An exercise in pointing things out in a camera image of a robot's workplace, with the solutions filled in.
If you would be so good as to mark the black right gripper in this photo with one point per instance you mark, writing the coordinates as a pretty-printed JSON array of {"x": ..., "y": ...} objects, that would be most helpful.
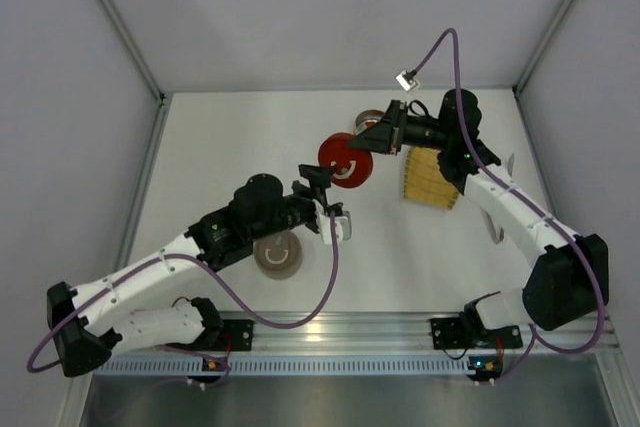
[{"x": 395, "y": 127}]

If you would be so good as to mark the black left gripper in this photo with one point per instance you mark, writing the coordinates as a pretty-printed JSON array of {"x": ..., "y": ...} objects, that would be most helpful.
[{"x": 320, "y": 199}]

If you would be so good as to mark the red round lid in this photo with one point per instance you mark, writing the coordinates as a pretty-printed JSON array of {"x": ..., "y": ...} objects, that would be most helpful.
[{"x": 352, "y": 167}]

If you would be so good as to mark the brown round lid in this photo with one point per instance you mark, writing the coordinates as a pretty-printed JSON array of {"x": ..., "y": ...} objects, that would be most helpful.
[{"x": 278, "y": 248}]

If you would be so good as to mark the metal tongs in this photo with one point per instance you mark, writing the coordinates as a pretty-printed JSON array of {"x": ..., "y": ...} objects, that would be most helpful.
[{"x": 496, "y": 232}]

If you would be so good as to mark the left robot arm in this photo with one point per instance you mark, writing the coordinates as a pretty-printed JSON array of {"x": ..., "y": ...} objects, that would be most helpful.
[{"x": 90, "y": 323}]

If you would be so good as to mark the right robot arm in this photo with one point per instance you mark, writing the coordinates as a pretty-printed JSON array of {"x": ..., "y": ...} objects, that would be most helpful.
[{"x": 569, "y": 271}]

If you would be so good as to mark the red-banded steel bowl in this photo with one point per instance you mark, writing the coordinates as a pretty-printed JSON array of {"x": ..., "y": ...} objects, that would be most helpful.
[{"x": 367, "y": 115}]

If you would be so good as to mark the bamboo tray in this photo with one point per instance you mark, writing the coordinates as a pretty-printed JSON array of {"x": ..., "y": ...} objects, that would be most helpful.
[{"x": 424, "y": 183}]

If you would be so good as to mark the beige-banded steel bowl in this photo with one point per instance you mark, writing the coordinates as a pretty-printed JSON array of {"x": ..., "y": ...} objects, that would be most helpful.
[{"x": 279, "y": 271}]

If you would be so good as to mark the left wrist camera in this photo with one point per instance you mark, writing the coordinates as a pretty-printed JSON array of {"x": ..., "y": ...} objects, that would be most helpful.
[{"x": 334, "y": 222}]

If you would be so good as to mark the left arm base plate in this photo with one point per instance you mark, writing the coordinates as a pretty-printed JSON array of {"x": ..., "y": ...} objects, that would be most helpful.
[{"x": 235, "y": 335}]

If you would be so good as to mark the aluminium mounting rail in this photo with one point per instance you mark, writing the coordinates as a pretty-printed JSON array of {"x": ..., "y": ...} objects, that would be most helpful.
[{"x": 353, "y": 333}]

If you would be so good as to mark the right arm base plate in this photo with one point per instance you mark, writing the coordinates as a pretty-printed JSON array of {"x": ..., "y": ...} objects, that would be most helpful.
[{"x": 460, "y": 333}]

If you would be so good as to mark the slotted cable duct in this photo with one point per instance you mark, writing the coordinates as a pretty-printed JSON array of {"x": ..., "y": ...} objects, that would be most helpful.
[{"x": 252, "y": 366}]

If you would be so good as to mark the right frame post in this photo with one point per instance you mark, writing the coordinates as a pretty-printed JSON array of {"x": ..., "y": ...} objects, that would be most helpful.
[{"x": 552, "y": 29}]

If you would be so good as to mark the frame post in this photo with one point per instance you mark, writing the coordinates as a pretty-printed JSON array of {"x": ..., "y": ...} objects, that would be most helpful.
[
  {"x": 552, "y": 29},
  {"x": 127, "y": 41}
]

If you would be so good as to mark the left frame post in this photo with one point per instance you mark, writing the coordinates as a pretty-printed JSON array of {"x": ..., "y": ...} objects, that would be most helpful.
[{"x": 127, "y": 41}]

